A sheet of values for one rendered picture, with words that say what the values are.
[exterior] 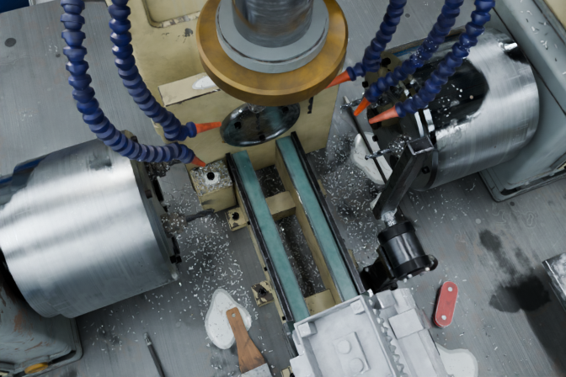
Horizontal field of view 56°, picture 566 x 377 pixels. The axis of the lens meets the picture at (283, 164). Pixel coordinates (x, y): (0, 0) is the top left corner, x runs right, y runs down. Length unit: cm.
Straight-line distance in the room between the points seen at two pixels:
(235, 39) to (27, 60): 85
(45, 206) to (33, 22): 76
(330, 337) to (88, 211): 36
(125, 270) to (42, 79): 68
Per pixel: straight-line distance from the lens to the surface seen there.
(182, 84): 84
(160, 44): 90
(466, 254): 114
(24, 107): 132
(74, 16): 57
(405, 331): 77
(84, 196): 76
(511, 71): 90
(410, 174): 74
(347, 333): 74
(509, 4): 99
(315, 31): 62
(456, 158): 87
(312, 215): 97
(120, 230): 75
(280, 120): 96
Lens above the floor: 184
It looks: 66 degrees down
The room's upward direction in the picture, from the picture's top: 3 degrees clockwise
